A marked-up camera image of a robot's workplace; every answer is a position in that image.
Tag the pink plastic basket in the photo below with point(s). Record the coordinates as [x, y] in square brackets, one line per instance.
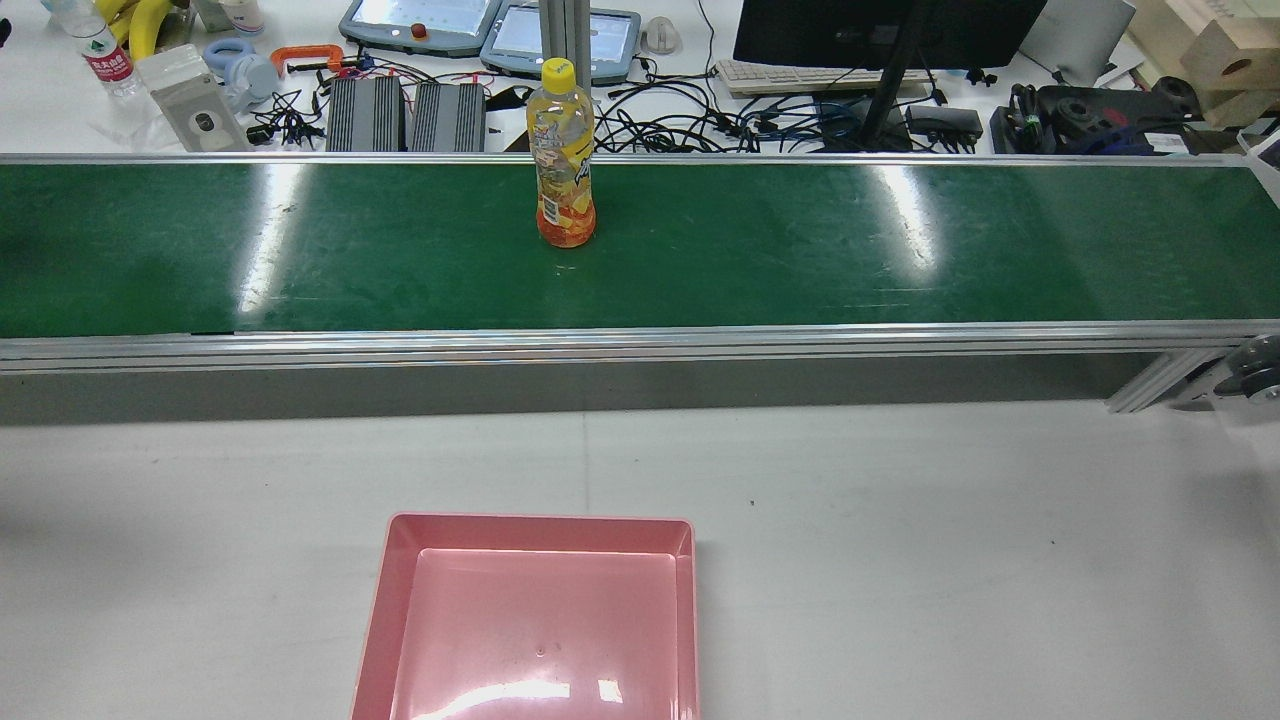
[540, 630]

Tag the orange juice bottle yellow cap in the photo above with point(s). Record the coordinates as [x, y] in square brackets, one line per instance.
[563, 150]

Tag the black ribbed power supply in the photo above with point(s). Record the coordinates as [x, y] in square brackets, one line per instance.
[448, 117]
[365, 115]

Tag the grey teach pendant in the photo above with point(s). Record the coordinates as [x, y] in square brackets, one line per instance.
[615, 45]
[420, 25]

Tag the white keyboard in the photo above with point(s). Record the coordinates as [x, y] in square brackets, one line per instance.
[800, 78]

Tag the grey computer mouse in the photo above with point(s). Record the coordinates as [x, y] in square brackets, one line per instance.
[662, 35]

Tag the black computer monitor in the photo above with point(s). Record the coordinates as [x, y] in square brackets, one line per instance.
[800, 30]

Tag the black monitor stand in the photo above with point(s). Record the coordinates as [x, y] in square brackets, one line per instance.
[893, 85]

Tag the black multiport hub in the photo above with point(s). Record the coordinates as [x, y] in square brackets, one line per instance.
[945, 120]

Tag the orange clamp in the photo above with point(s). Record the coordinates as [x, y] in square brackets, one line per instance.
[300, 55]

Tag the light blue headphones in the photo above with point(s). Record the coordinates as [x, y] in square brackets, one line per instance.
[240, 65]

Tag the grey box in clear bag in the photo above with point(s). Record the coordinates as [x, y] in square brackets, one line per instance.
[190, 100]

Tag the white jar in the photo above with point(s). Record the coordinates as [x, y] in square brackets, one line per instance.
[240, 14]

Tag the silver laptop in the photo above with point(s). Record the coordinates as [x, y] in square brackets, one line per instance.
[1075, 35]

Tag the yellow banana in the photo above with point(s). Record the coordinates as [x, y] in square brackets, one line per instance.
[112, 8]
[150, 25]

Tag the clear water bottle red label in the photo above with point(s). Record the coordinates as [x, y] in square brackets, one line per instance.
[105, 60]

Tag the grey caster wheel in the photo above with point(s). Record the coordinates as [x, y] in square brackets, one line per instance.
[1255, 370]

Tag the plain plywood box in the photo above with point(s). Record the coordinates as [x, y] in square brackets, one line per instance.
[1160, 18]

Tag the wooden block with hole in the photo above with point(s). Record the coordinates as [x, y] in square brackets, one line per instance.
[1235, 65]

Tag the green belt conveyor aluminium frame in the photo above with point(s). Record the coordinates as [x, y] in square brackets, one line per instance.
[800, 250]

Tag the flat black bracket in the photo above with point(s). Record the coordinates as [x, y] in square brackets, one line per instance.
[508, 98]

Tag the aluminium leg bracket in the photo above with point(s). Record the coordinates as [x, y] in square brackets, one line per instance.
[1150, 382]

